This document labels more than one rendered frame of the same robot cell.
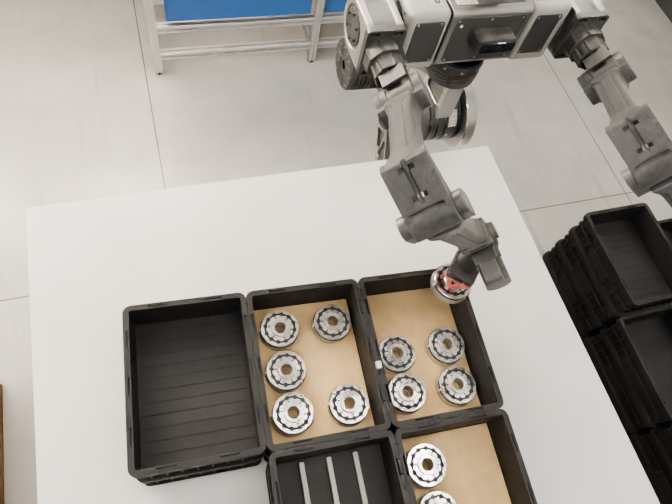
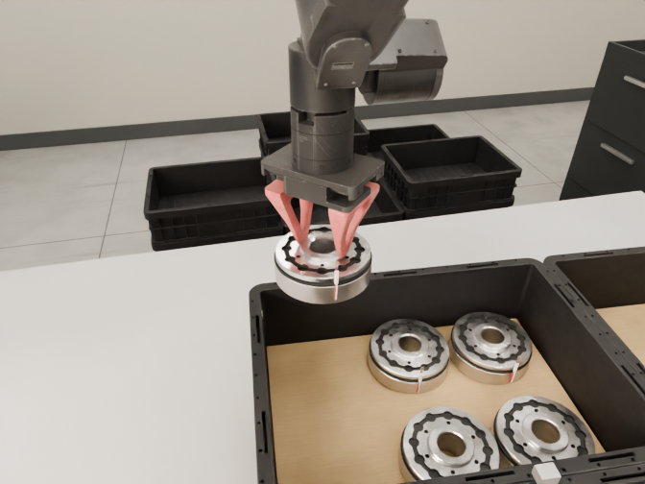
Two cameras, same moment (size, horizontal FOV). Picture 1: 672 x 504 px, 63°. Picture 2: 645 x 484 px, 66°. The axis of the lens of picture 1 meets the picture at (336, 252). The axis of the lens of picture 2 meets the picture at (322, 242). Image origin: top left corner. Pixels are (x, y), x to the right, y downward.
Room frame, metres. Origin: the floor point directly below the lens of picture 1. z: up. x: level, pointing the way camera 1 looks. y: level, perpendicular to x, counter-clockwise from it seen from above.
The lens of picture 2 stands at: (0.58, 0.09, 1.34)
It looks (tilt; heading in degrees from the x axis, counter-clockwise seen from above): 35 degrees down; 289
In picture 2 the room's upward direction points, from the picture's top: straight up
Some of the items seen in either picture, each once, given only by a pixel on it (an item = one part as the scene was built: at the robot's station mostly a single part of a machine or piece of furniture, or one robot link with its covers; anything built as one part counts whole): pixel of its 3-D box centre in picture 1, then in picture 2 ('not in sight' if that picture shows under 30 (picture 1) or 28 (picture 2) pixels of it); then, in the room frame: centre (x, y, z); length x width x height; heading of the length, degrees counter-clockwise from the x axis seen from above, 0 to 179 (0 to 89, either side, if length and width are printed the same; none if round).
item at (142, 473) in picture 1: (192, 377); not in sight; (0.30, 0.23, 0.92); 0.40 x 0.30 x 0.02; 28
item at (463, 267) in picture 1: (471, 258); (322, 142); (0.72, -0.31, 1.15); 0.10 x 0.07 x 0.07; 168
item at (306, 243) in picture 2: not in sight; (322, 247); (0.72, -0.31, 1.04); 0.05 x 0.05 x 0.01
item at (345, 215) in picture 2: (458, 275); (332, 212); (0.71, -0.31, 1.08); 0.07 x 0.07 x 0.09; 78
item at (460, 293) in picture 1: (453, 280); (322, 251); (0.72, -0.31, 1.03); 0.10 x 0.10 x 0.01
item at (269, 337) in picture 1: (279, 328); not in sight; (0.51, 0.08, 0.86); 0.10 x 0.10 x 0.01
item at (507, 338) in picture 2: (458, 384); (491, 336); (0.52, -0.42, 0.86); 0.05 x 0.05 x 0.01
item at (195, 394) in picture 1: (193, 383); not in sight; (0.30, 0.23, 0.87); 0.40 x 0.30 x 0.11; 28
